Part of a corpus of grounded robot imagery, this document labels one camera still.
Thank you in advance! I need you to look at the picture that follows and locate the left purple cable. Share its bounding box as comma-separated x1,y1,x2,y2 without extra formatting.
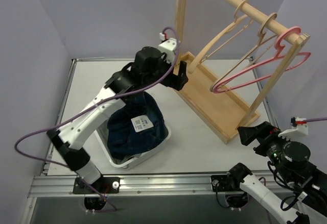
14,27,182,212

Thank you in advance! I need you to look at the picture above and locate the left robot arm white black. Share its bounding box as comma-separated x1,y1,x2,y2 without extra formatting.
46,45,188,193

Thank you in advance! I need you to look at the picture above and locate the grey pleated skirt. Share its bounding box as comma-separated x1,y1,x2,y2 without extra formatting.
95,130,143,169

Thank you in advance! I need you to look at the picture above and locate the wooden clothes rack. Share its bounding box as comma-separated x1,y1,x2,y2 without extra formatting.
178,0,311,143

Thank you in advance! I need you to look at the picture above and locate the beige hanger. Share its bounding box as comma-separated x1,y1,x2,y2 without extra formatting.
188,0,253,74
214,13,277,85

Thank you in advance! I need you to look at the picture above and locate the pink plastic hanger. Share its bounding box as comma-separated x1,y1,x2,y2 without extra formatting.
209,26,312,93

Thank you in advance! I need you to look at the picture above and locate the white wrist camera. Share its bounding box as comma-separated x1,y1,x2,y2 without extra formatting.
278,117,309,139
158,32,177,64

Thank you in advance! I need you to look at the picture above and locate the dark blue denim skirt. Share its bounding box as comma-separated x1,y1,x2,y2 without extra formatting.
107,92,166,160

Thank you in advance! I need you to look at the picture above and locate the aluminium mounting rail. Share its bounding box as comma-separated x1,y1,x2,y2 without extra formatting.
27,174,271,198

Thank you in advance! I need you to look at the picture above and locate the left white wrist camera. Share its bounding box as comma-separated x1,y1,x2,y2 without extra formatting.
158,32,177,64

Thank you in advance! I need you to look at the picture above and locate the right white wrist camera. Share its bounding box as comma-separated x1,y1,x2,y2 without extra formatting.
278,117,309,139

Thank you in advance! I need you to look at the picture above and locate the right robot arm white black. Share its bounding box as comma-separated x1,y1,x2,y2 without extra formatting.
227,117,326,223

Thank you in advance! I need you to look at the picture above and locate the beige hanger front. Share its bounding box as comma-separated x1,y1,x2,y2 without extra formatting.
214,13,277,85

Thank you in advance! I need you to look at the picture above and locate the white plastic basket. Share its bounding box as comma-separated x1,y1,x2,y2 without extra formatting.
97,124,171,170

